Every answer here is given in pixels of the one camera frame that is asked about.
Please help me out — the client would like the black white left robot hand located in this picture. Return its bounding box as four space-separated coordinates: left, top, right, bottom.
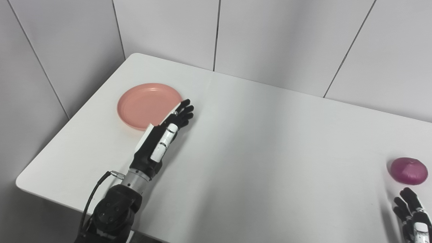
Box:
129 99 195 180

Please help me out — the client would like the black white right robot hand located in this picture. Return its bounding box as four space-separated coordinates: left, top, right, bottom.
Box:
392 187 432 243

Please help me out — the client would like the pink round plate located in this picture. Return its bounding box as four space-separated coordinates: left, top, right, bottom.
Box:
117 83 183 132

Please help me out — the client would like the purple red onion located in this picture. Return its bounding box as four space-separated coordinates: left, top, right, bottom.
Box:
390 157 429 185

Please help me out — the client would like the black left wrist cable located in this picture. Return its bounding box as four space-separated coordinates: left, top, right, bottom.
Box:
78 170 128 238

